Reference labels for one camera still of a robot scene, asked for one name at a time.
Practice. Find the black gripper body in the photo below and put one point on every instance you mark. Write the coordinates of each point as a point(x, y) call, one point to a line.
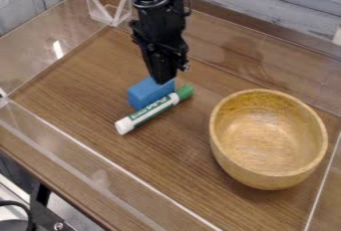
point(157, 30)

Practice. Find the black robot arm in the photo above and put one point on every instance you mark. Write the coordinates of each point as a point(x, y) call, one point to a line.
point(157, 32)

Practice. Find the blue block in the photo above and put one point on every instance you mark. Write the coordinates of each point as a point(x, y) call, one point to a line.
point(148, 91)

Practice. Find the black table leg bracket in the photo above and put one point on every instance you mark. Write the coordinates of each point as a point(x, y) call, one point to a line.
point(46, 218)

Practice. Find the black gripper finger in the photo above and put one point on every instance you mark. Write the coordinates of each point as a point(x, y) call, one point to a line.
point(152, 59)
point(166, 68)

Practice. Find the green white marker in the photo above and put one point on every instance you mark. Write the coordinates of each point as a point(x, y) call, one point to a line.
point(134, 120)

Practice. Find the brown wooden bowl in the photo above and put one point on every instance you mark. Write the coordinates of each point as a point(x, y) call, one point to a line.
point(268, 138)

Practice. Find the clear acrylic tray walls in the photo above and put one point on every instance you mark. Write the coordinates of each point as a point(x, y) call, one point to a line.
point(153, 180)

